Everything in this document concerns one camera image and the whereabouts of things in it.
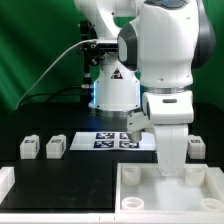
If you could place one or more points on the white front rail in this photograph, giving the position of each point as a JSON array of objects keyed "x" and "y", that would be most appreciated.
[{"x": 195, "y": 218}]

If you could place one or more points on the black camera on stand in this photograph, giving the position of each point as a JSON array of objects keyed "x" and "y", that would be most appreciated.
[{"x": 88, "y": 50}]

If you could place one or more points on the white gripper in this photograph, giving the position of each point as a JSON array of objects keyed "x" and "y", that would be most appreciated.
[{"x": 170, "y": 115}]

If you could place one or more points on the white square tabletop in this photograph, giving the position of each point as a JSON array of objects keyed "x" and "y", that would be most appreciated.
[{"x": 141, "y": 188}]

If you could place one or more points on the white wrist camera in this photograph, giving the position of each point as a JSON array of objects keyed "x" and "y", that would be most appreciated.
[{"x": 136, "y": 123}]

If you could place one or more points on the white obstacle block left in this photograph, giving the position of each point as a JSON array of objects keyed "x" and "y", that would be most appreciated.
[{"x": 7, "y": 180}]

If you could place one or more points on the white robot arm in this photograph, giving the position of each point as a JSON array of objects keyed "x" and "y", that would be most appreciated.
[{"x": 147, "y": 50}]

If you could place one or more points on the white marker sheet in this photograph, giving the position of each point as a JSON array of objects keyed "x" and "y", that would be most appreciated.
[{"x": 111, "y": 141}]

